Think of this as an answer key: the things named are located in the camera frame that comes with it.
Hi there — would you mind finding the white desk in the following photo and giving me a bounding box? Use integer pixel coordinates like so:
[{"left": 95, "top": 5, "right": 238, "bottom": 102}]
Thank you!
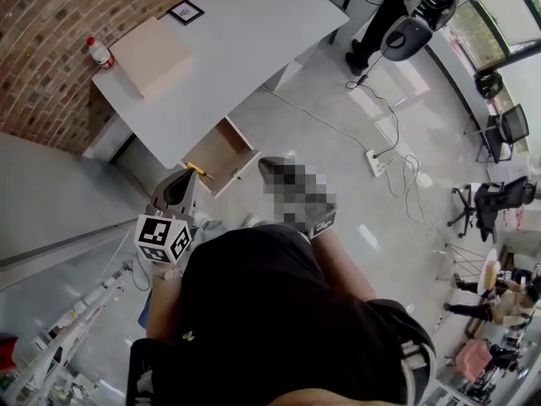
[{"left": 90, "top": 0, "right": 351, "bottom": 171}]

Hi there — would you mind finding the pale wrist strap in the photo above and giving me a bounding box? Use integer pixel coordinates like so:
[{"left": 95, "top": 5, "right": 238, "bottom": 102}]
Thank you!
[{"left": 151, "top": 263, "right": 185, "bottom": 285}]

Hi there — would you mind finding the wire leg side table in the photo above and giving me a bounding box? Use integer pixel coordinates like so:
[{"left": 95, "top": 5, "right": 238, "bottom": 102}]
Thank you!
[{"left": 434, "top": 243, "right": 503, "bottom": 299}]

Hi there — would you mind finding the large glass window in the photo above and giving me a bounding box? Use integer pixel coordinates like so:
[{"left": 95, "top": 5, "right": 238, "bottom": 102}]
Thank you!
[{"left": 447, "top": 0, "right": 541, "bottom": 71}]

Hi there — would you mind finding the yellow handled screwdriver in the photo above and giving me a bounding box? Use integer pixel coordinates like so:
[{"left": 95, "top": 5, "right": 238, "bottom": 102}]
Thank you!
[{"left": 185, "top": 162, "right": 216, "bottom": 181}]

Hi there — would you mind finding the wooden desk drawer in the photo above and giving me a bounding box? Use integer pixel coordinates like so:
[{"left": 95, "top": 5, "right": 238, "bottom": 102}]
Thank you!
[{"left": 180, "top": 115, "right": 262, "bottom": 200}]

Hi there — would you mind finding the red cloth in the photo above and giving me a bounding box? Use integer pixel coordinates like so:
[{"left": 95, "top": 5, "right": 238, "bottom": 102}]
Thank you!
[{"left": 0, "top": 332, "right": 20, "bottom": 370}]

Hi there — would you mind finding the black cable with adapter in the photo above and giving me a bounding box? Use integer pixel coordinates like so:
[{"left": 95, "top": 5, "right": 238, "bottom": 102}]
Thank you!
[{"left": 345, "top": 57, "right": 402, "bottom": 160}]

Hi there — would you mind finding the white metal frame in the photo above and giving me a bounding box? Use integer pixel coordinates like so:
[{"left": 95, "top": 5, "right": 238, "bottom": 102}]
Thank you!
[{"left": 0, "top": 264, "right": 136, "bottom": 406}]

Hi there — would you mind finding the black picture frame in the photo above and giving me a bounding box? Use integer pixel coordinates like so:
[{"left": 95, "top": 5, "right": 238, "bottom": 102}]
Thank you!
[{"left": 167, "top": 0, "right": 205, "bottom": 26}]

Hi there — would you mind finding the white bottle red cap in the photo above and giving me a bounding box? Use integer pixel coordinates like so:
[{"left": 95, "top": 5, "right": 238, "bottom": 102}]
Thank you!
[{"left": 85, "top": 36, "right": 115, "bottom": 71}]

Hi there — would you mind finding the black mesh chair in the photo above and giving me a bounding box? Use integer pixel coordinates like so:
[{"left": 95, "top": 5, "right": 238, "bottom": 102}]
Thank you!
[{"left": 477, "top": 103, "right": 532, "bottom": 164}]

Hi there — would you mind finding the pink chair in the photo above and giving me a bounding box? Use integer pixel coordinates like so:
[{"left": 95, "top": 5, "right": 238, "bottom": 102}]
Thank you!
[{"left": 454, "top": 338, "right": 494, "bottom": 382}]

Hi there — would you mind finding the black backpack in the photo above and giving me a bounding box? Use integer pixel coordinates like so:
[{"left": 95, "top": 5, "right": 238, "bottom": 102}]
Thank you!
[{"left": 473, "top": 69, "right": 505, "bottom": 99}]

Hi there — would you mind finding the tangled white cable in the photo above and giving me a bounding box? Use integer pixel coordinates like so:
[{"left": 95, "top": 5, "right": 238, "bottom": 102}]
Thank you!
[{"left": 386, "top": 154, "right": 449, "bottom": 232}]

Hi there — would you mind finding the white power strip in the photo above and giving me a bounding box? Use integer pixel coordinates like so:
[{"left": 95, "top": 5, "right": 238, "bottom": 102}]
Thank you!
[{"left": 364, "top": 148, "right": 392, "bottom": 178}]

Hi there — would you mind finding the person's left forearm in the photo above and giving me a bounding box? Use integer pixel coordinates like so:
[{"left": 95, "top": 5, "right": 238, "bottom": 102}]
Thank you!
[{"left": 145, "top": 264, "right": 187, "bottom": 346}]

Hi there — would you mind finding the long white cable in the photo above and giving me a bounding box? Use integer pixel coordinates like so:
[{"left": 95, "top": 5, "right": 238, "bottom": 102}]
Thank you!
[{"left": 260, "top": 83, "right": 373, "bottom": 152}]

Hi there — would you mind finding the black swivel office chair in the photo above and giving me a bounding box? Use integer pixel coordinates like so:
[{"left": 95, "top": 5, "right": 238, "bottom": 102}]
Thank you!
[{"left": 446, "top": 175, "right": 538, "bottom": 244}]

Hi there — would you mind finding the person's right forearm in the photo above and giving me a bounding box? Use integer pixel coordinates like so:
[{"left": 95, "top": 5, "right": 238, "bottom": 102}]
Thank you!
[{"left": 310, "top": 226, "right": 377, "bottom": 302}]

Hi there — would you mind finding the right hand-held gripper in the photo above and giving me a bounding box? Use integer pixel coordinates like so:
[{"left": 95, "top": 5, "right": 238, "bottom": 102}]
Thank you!
[{"left": 257, "top": 156, "right": 340, "bottom": 241}]

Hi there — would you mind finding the grey harness strap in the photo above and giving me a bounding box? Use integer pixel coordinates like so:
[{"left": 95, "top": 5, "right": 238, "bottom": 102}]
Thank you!
[{"left": 399, "top": 338, "right": 437, "bottom": 401}]

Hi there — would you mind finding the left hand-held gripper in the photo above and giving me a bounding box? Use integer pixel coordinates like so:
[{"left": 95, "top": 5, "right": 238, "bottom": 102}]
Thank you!
[{"left": 133, "top": 169, "right": 200, "bottom": 267}]

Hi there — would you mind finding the person's black shirt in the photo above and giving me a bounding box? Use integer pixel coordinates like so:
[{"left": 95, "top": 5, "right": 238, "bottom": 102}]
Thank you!
[{"left": 126, "top": 224, "right": 439, "bottom": 406}]

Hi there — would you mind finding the flat white box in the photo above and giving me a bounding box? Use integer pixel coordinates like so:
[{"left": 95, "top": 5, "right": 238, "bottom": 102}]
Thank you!
[{"left": 108, "top": 16, "right": 195, "bottom": 101}]

